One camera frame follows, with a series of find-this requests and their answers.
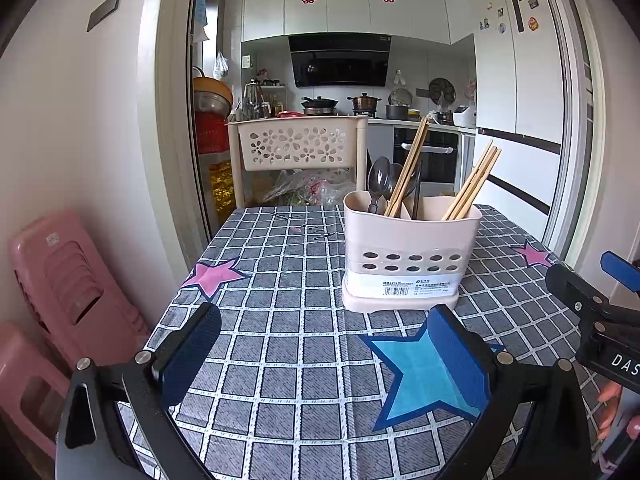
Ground pink plastic stool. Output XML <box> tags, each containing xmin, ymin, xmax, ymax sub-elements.
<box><xmin>7</xmin><ymin>210</ymin><xmax>151</xmax><ymax>361</ymax></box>
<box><xmin>0</xmin><ymin>322</ymin><xmax>71</xmax><ymax>461</ymax></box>

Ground person's right hand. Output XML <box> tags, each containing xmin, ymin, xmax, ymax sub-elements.
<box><xmin>597</xmin><ymin>379</ymin><xmax>640</xmax><ymax>441</ymax></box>

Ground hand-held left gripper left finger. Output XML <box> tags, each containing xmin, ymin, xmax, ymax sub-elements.
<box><xmin>55</xmin><ymin>302</ymin><xmax>222</xmax><ymax>480</ymax></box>

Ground beige flower-cut trolley rack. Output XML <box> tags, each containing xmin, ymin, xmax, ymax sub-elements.
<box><xmin>225</xmin><ymin>116</ymin><xmax>370</xmax><ymax>211</ymax></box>

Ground orange basin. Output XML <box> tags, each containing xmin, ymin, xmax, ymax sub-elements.
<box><xmin>193</xmin><ymin>76</ymin><xmax>234</xmax><ymax>106</ymax></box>

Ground red bucket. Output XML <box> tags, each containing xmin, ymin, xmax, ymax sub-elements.
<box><xmin>195</xmin><ymin>112</ymin><xmax>230</xmax><ymax>156</ymax></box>

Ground grey wall switch panel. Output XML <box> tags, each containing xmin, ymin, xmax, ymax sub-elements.
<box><xmin>86</xmin><ymin>0</ymin><xmax>122</xmax><ymax>32</ymax></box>

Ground grey checked star tablecloth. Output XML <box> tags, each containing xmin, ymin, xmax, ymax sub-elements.
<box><xmin>142</xmin><ymin>204</ymin><xmax>613</xmax><ymax>480</ymax></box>

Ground white refrigerator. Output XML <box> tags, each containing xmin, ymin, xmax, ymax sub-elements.
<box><xmin>472</xmin><ymin>0</ymin><xmax>566</xmax><ymax>241</ymax></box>

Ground group of fridge magnets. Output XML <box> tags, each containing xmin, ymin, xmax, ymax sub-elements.
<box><xmin>477</xmin><ymin>0</ymin><xmax>548</xmax><ymax>33</ymax></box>

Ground black built-in oven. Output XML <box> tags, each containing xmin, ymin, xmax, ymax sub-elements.
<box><xmin>392</xmin><ymin>127</ymin><xmax>460</xmax><ymax>193</ymax></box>

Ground steel basin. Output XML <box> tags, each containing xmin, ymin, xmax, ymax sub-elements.
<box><xmin>194</xmin><ymin>91</ymin><xmax>232</xmax><ymax>113</ymax></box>

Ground copper pot with lid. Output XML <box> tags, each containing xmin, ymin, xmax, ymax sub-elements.
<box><xmin>348</xmin><ymin>92</ymin><xmax>383</xmax><ymax>112</ymax></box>

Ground beige plastic utensil holder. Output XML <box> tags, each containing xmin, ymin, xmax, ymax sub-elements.
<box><xmin>341</xmin><ymin>191</ymin><xmax>483</xmax><ymax>313</ymax></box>

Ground round steamer rack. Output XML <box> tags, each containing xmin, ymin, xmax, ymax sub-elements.
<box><xmin>428</xmin><ymin>77</ymin><xmax>457</xmax><ymax>106</ymax></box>

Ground bag of green vegetables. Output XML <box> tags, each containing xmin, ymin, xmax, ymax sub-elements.
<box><xmin>260</xmin><ymin>169</ymin><xmax>351</xmax><ymax>207</ymax></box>

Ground yellow oil bottle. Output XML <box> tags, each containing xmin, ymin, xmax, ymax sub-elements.
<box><xmin>210</xmin><ymin>160</ymin><xmax>236</xmax><ymax>213</ymax></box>

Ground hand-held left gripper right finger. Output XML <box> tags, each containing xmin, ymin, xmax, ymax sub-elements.
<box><xmin>426</xmin><ymin>304</ymin><xmax>598</xmax><ymax>480</ymax></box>

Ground black range hood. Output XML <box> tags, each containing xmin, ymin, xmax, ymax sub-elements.
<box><xmin>288</xmin><ymin>33</ymin><xmax>392</xmax><ymax>88</ymax></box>

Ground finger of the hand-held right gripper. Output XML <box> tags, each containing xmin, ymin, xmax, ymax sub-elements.
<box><xmin>600</xmin><ymin>251</ymin><xmax>640</xmax><ymax>293</ymax></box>
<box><xmin>545</xmin><ymin>262</ymin><xmax>617</xmax><ymax>322</ymax></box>

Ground steel kettle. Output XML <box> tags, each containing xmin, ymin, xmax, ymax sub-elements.
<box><xmin>243</xmin><ymin>80</ymin><xmax>263</xmax><ymax>116</ymax></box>

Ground white wall cabinets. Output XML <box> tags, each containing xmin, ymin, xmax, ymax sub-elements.
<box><xmin>241</xmin><ymin>0</ymin><xmax>476</xmax><ymax>46</ymax></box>

